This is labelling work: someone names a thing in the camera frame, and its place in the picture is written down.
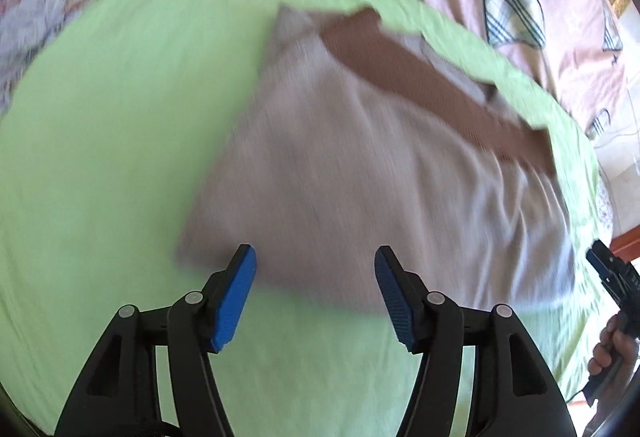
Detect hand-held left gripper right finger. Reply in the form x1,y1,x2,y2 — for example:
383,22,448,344
374,244,578,437

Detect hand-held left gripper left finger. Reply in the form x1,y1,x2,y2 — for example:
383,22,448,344
54,243,258,437

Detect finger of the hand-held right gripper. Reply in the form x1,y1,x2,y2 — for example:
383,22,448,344
586,239,640,313

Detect beige knit sweater brown cuffs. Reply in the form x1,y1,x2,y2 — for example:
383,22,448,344
175,2,576,318

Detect person's right hand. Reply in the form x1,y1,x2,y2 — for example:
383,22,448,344
587,314,640,380

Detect red-brown wooden furniture edge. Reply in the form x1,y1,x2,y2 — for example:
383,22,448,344
611,223,640,264

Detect pale floral mattress cover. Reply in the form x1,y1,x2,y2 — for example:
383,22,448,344
594,174,617,240

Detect light green bed sheet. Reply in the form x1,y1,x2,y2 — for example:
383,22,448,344
0,0,617,437

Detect floral ruffled pillow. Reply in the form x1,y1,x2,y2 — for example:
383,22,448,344
0,0,153,115

